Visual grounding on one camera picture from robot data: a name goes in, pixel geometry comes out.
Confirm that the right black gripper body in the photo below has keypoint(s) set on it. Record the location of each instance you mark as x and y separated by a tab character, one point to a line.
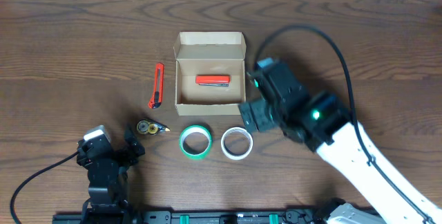
264	100

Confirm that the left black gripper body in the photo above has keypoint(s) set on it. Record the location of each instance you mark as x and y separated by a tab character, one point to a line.
121	153

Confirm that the correction tape dispenser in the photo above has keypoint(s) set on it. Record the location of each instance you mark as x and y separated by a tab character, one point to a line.
150	127

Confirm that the white tape roll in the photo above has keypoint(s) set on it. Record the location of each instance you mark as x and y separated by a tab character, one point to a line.
236	143

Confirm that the red utility knife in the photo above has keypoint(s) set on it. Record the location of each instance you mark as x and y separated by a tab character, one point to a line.
156	98

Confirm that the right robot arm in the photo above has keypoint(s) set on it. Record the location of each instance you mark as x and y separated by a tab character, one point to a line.
324	124

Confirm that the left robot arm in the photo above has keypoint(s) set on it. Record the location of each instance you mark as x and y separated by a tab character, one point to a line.
108	177

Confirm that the green tape roll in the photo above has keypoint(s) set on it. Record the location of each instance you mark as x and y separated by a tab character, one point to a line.
195	142

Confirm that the open cardboard box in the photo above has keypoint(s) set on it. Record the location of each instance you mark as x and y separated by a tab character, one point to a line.
209	54

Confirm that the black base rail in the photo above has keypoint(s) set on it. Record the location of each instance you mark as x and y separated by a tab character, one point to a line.
166	217

